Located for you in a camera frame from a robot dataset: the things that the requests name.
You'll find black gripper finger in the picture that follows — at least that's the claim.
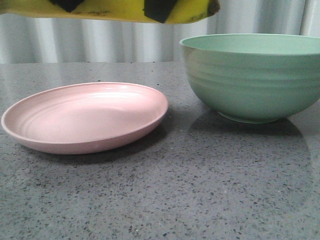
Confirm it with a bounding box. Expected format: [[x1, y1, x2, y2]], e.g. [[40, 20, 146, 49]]
[[143, 0, 178, 23], [50, 0, 84, 13]]

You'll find yellow banana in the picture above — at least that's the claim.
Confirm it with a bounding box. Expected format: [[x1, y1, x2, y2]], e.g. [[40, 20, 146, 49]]
[[0, 0, 221, 24]]

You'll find green ribbed bowl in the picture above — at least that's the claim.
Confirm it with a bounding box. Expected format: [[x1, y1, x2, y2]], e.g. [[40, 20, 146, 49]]
[[179, 33, 320, 124]]

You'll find pink plate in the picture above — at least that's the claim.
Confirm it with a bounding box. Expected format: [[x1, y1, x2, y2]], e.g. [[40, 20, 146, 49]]
[[1, 82, 169, 155]]

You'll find white pleated curtain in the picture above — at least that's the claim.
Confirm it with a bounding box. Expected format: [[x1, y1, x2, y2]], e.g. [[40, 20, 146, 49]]
[[0, 0, 320, 64]]

